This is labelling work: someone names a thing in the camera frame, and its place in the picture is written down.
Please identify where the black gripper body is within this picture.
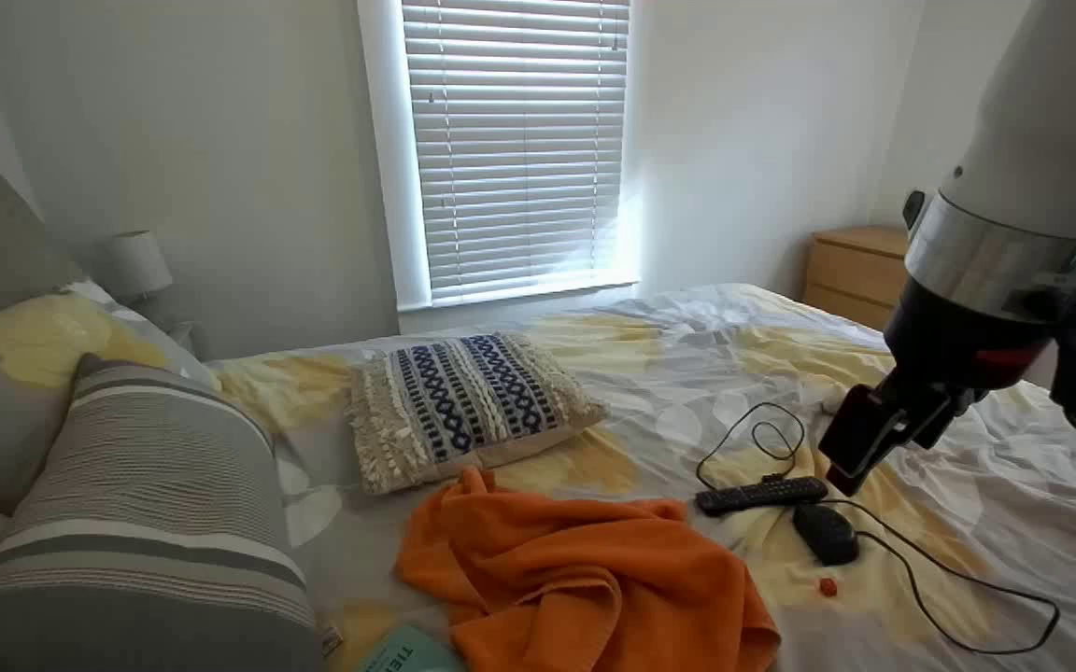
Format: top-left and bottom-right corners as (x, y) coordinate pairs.
(823, 375), (982, 491)

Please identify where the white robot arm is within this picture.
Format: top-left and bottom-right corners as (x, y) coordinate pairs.
(823, 0), (1076, 491)

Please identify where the wooden chest of drawers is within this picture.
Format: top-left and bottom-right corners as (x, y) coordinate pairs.
(804, 223), (906, 329)

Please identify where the floral duvet cover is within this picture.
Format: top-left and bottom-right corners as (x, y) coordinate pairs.
(216, 282), (1076, 672)

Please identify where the black remote control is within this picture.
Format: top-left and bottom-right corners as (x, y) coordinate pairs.
(693, 477), (827, 518)

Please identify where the small orange red object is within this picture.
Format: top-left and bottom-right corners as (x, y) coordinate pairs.
(817, 574), (842, 597)

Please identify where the orange towel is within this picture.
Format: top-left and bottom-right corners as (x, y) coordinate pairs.
(394, 467), (781, 672)

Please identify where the white window blind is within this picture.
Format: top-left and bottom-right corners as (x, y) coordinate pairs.
(398, 0), (632, 303)

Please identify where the teal book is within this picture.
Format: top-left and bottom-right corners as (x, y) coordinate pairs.
(357, 624), (462, 672)

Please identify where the grey striped pillow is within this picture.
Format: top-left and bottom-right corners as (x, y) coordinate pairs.
(0, 359), (325, 672)

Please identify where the grey bedside lamp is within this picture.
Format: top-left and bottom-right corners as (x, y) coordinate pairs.
(97, 228), (174, 303)

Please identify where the grey yellow floral pillow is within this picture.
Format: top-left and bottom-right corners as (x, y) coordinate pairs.
(0, 281), (216, 510)

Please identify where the black power cable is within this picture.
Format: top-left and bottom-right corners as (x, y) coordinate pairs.
(690, 395), (1065, 655)

